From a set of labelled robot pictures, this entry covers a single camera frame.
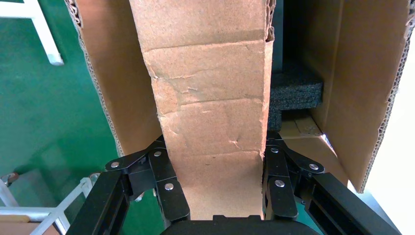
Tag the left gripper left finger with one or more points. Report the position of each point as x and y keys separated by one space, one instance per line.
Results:
x=168 y=194

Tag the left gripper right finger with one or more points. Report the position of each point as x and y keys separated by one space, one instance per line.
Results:
x=280 y=194

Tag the small cardboard box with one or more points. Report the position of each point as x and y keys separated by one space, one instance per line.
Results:
x=210 y=97

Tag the large open cardboard box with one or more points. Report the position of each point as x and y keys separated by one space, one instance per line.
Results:
x=356 y=81

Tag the black foam insert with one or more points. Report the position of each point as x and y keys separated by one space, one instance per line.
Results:
x=291 y=90

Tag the brown wooden board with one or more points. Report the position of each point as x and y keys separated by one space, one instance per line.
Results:
x=16 y=227

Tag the caster wheel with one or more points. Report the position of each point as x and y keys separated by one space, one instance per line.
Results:
x=9 y=178

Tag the white square metal leg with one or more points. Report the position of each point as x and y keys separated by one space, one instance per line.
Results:
x=45 y=39

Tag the white tube frame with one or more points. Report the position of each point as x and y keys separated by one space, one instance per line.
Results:
x=26 y=211

